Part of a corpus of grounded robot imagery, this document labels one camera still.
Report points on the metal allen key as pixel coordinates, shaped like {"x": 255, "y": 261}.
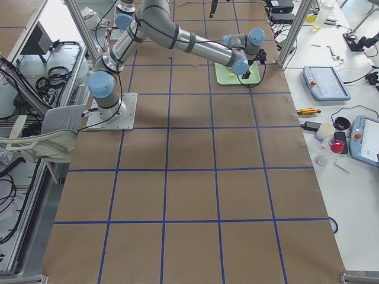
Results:
{"x": 336, "y": 163}

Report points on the far teach pendant blue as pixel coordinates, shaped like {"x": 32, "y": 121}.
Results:
{"x": 325, "y": 84}

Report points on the black smartphone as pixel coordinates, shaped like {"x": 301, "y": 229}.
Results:
{"x": 339, "y": 135}

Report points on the black plug adapter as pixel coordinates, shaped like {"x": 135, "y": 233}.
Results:
{"x": 311, "y": 126}

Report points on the white plastic bottle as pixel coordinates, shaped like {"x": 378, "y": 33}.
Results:
{"x": 325, "y": 7}

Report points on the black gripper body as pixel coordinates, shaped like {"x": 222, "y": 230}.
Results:
{"x": 213, "y": 6}
{"x": 245, "y": 76}

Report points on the black cable loop gripper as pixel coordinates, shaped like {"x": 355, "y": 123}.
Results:
{"x": 255, "y": 78}

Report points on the black round dish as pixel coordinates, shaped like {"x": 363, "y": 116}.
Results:
{"x": 341, "y": 123}

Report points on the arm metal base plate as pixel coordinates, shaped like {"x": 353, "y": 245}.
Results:
{"x": 113, "y": 34}
{"x": 119, "y": 117}

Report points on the light green tray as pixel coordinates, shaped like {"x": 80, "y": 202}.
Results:
{"x": 228, "y": 75}

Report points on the white lavender cup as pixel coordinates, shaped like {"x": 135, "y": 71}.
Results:
{"x": 324, "y": 131}

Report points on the aluminium frame post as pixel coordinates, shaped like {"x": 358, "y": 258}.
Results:
{"x": 300, "y": 17}

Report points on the near teach pendant blue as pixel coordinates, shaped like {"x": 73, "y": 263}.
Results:
{"x": 364, "y": 140}

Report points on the grey control box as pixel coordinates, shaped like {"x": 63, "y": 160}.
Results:
{"x": 38, "y": 43}

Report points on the white plastic chair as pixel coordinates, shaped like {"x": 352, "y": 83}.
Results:
{"x": 55, "y": 143}

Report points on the teach pendant blue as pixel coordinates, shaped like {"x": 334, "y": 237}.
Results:
{"x": 325, "y": 84}
{"x": 364, "y": 140}

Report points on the red round object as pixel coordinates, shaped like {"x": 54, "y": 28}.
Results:
{"x": 336, "y": 146}

